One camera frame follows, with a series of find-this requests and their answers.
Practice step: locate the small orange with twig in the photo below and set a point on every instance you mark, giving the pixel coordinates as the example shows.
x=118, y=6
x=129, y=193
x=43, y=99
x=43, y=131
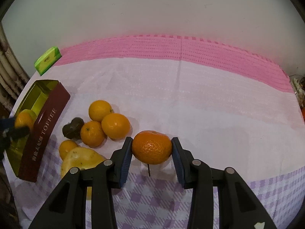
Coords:
x=152, y=148

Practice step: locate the yellow pear-shaped fruit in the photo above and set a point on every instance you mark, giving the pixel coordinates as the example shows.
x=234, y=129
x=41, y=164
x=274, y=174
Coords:
x=82, y=158

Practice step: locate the gold and maroon toffee tin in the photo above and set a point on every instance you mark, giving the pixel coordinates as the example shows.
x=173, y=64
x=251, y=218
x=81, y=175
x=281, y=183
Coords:
x=47, y=99

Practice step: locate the orange with stem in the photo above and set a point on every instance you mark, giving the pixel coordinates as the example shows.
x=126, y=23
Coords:
x=92, y=134

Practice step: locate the pink and purple checked tablecloth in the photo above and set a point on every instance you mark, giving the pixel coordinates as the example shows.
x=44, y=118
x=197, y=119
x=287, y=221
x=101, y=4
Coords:
x=227, y=106

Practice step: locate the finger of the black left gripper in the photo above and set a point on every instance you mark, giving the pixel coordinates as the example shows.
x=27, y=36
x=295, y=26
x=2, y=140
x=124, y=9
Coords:
x=10, y=133

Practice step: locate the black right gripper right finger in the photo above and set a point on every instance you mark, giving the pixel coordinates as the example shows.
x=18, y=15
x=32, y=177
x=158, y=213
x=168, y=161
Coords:
x=238, y=205

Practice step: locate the beige patterned curtain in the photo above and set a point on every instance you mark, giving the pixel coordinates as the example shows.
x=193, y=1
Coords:
x=13, y=76

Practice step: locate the green tissue pack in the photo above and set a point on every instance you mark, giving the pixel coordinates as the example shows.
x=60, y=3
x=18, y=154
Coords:
x=47, y=60

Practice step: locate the dark brown fruit back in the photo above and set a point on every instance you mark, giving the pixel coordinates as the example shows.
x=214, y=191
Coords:
x=72, y=130

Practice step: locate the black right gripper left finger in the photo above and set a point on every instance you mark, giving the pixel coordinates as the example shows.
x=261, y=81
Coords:
x=65, y=207

